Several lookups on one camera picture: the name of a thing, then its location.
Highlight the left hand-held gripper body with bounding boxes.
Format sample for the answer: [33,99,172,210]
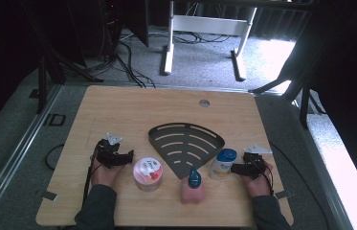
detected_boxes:
[95,132,126,170]

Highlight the person's right hand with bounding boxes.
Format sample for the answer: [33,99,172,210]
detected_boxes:
[242,161,275,198]

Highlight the person's left hand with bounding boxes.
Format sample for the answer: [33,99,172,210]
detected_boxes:
[90,157,124,188]

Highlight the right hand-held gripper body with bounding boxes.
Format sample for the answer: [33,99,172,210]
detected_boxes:
[242,144,273,180]

